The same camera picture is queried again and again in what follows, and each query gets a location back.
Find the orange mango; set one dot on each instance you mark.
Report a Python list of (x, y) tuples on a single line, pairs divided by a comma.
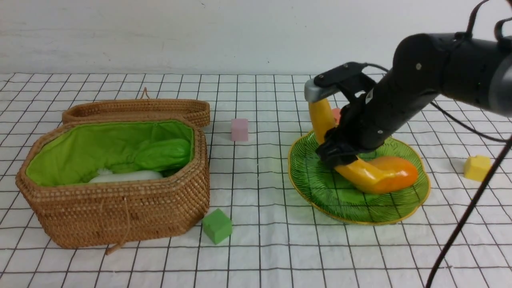
[(399, 174)]

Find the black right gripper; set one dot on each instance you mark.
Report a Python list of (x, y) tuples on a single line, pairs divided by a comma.
[(364, 125)]

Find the yellow banana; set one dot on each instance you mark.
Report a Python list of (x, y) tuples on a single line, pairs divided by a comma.
[(364, 176)]

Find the woven rattan basket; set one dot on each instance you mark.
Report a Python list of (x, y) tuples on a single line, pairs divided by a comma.
[(96, 214)]

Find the green basket lining cloth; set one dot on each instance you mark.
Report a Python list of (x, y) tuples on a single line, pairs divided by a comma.
[(77, 155)]

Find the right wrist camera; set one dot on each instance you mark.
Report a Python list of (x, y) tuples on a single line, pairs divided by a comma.
[(347, 79)]

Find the checkered white tablecloth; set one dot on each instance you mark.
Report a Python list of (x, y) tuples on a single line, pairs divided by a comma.
[(278, 240)]

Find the woven rattan basket lid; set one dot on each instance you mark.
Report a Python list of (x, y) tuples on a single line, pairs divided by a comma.
[(196, 112)]

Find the white radish with leaves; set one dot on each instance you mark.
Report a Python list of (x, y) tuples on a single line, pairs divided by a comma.
[(105, 176)]

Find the green glass leaf plate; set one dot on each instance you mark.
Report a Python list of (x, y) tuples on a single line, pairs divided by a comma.
[(335, 196)]

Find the green bitter gourd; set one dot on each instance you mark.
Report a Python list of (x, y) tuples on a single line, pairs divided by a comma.
[(162, 155)]

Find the green foam cube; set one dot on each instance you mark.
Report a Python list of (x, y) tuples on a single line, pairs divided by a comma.
[(217, 226)]

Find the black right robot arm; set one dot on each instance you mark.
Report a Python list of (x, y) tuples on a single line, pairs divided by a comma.
[(473, 71)]

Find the pink foam block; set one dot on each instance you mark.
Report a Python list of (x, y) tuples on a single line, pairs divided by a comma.
[(239, 130)]

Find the yellow foam cube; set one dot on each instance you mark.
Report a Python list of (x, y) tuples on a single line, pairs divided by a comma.
[(476, 167)]

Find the orange foam cube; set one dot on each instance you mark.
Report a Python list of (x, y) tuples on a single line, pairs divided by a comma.
[(336, 113)]

